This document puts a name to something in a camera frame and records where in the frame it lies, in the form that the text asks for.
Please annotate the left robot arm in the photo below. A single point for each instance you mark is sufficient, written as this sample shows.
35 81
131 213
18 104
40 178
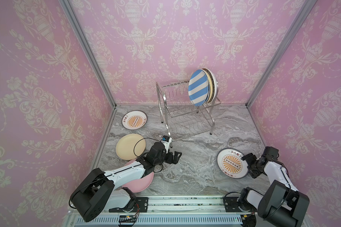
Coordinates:
104 190

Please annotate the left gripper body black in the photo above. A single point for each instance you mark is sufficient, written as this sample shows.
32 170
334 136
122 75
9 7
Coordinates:
168 158

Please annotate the steel two-tier dish rack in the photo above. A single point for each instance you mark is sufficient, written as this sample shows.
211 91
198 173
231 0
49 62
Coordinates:
183 119

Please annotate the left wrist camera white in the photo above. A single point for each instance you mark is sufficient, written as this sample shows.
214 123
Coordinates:
167 142

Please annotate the orange sunburst plate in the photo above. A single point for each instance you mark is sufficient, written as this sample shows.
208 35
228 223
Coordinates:
134 120
230 162

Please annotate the pink bear plate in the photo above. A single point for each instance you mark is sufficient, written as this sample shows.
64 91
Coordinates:
139 185

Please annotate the aluminium mounting rail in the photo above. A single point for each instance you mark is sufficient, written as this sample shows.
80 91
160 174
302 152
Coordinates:
174 211

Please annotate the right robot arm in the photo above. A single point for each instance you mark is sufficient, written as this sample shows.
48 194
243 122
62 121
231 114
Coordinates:
283 205

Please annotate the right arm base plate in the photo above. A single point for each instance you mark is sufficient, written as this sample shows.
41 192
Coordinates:
232 204

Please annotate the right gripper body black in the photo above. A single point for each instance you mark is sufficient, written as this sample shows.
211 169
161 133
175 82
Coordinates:
251 163

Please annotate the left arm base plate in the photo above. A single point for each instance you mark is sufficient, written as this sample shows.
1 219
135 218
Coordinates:
140 204

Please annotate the beige plain plate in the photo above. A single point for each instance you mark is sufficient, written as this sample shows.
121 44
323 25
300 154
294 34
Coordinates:
130 146

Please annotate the blue striped plate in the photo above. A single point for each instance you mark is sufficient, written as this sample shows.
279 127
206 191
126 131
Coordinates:
198 88

